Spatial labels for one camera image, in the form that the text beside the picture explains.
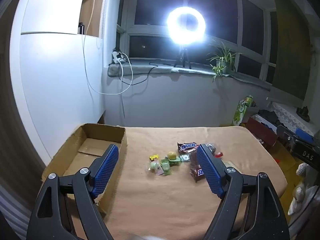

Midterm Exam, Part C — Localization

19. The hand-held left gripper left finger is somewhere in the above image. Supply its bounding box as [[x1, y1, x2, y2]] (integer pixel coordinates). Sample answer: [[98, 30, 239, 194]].
[[26, 144, 119, 240]]

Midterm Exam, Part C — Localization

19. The green jelly candy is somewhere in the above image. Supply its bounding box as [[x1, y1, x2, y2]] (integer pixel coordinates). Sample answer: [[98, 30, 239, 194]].
[[160, 158, 173, 175]]

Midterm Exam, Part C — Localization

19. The cardboard box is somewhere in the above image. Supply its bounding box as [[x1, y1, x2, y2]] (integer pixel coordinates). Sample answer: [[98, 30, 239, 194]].
[[40, 123, 128, 217]]

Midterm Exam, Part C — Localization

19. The dark figurine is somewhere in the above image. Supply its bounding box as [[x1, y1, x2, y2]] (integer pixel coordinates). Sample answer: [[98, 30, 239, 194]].
[[296, 106, 311, 122]]

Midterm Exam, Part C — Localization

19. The black tripod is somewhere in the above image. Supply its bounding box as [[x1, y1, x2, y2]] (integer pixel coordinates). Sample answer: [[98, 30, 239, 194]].
[[174, 45, 192, 68]]

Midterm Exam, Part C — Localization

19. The white cable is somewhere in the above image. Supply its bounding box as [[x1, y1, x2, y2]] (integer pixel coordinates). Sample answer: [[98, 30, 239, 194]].
[[81, 0, 133, 95]]

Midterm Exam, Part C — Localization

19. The black cable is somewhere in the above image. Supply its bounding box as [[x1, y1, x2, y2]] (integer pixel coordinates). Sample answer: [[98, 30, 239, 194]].
[[120, 62, 158, 85]]

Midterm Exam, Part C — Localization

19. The green printed carton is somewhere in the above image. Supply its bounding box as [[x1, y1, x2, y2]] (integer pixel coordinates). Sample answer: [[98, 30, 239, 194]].
[[232, 95, 253, 127]]

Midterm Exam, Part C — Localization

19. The grey window sill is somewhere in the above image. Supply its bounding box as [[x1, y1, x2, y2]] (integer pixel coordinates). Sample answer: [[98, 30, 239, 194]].
[[107, 61, 273, 90]]

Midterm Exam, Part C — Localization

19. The clear bag of chocolate bars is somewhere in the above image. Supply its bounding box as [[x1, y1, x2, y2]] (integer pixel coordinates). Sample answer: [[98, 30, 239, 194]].
[[189, 143, 223, 183]]

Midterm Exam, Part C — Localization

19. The red box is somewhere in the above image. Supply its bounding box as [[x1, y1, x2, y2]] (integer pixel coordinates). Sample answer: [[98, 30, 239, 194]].
[[246, 116, 278, 150]]

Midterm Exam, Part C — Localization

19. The white lace cloth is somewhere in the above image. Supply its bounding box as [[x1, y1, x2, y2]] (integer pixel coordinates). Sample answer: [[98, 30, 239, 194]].
[[271, 102, 315, 135]]

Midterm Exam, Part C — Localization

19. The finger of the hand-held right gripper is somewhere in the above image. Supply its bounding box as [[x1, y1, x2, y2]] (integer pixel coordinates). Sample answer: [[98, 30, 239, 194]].
[[277, 125, 298, 153], [295, 128, 315, 143]]

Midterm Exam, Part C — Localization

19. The potted spider plant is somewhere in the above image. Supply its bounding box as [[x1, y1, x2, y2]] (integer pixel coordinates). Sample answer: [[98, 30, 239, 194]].
[[206, 40, 243, 82]]

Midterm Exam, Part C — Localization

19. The brown chocolate bar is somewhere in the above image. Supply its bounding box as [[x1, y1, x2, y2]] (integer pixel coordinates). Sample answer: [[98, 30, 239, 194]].
[[177, 142, 197, 155]]

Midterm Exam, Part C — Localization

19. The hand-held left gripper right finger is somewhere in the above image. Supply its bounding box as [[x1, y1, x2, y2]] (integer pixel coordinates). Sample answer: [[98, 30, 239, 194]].
[[196, 144, 290, 240]]

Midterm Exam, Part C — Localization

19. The ring light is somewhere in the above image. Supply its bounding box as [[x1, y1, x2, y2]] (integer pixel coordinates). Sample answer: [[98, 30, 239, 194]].
[[167, 6, 207, 46]]

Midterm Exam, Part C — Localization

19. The yellow jelly cup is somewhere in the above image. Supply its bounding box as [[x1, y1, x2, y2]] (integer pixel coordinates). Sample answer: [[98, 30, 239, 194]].
[[166, 151, 182, 167]]

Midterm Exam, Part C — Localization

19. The white cabinet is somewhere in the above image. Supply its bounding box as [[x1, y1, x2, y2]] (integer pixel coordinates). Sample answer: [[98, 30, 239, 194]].
[[10, 0, 106, 170]]

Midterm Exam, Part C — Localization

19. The white power strip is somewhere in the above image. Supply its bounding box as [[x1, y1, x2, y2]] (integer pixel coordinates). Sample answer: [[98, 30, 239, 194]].
[[111, 48, 125, 64]]

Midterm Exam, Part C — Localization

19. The tan blanket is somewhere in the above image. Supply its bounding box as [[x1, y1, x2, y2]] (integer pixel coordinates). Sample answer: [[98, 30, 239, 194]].
[[67, 125, 288, 240]]

